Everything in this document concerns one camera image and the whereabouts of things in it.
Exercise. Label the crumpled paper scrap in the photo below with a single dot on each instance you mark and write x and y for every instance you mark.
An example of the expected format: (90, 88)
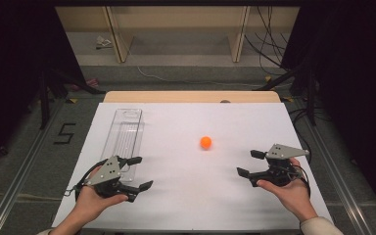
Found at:
(103, 42)

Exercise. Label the orange ball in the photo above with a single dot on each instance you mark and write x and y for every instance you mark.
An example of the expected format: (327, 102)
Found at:
(206, 142)

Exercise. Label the black metal stand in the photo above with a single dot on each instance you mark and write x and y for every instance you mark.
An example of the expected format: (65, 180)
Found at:
(45, 104)
(310, 98)

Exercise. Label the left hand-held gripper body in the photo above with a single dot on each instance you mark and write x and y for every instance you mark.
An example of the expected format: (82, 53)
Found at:
(108, 172)

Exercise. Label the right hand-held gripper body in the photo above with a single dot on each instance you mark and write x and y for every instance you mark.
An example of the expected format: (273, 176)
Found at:
(279, 169)

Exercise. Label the wooden shelf unit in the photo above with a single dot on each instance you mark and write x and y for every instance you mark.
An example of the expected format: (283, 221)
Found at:
(176, 19)

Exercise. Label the person's left hand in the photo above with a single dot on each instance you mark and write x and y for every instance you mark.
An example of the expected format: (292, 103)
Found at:
(89, 202)

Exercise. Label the metal floor rail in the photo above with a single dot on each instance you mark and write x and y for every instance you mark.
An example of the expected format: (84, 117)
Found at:
(339, 182)
(16, 186)

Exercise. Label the person's right hand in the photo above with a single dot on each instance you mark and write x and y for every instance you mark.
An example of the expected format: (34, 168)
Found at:
(290, 196)

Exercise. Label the pink cloth scrap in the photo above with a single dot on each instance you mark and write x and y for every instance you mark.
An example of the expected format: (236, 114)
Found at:
(90, 83)

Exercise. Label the clear plastic tray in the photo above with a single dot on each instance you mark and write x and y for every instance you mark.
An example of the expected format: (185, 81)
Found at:
(124, 137)

